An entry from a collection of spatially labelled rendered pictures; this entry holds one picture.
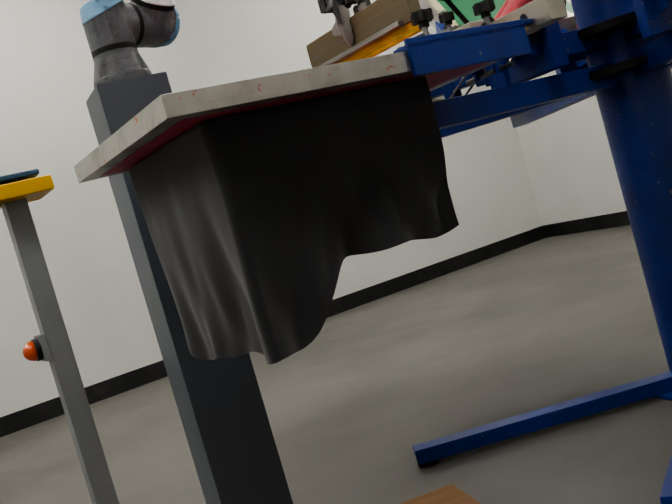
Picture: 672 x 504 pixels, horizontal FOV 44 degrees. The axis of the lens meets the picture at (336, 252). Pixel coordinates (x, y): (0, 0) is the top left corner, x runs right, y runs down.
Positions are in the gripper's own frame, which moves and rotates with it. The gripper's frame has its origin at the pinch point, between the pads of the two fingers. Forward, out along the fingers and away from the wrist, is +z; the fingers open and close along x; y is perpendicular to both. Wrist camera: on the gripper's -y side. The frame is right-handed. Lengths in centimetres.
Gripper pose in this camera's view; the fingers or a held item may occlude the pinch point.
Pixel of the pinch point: (360, 39)
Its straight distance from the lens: 188.2
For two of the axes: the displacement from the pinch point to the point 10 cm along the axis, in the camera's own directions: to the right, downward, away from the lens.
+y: -5.0, 0.9, 8.6
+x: -8.2, 2.6, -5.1
